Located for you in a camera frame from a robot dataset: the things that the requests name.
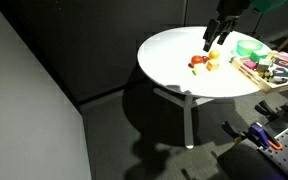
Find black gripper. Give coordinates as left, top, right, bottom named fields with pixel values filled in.
left=202, top=0, right=252, bottom=53

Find wooden tray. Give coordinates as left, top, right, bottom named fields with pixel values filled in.
left=230, top=49, right=288, bottom=94

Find orange toy fruit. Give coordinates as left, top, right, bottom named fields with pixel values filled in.
left=208, top=49, right=221, bottom=60

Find green translucent bowl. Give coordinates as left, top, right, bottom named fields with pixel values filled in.
left=235, top=39, right=264, bottom=57

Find red toy tomato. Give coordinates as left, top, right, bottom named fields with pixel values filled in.
left=190, top=54, right=204, bottom=68

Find pink toy block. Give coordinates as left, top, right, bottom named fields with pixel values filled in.
left=243, top=60, right=258, bottom=71

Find green toy block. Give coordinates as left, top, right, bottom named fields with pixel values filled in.
left=249, top=49, right=268, bottom=64

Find grey toy block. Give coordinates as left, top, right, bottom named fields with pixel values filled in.
left=256, top=58, right=273, bottom=73

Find black block letter A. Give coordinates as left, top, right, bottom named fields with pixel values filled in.
left=271, top=68, right=288, bottom=84

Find white table base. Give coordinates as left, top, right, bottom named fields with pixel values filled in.
left=153, top=87, right=215, bottom=150

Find black spring clamp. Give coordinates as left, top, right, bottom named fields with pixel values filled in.
left=254, top=100, right=280, bottom=122

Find purple clamp orange tips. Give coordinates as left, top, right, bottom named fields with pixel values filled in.
left=247, top=122, right=284, bottom=151

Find grey bench plate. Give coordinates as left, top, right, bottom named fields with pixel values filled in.
left=217, top=143, right=285, bottom=180

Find grey partition panel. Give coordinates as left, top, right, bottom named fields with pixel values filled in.
left=0, top=0, right=93, bottom=180

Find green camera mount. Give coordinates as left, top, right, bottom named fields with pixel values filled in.
left=250, top=0, right=288, bottom=14

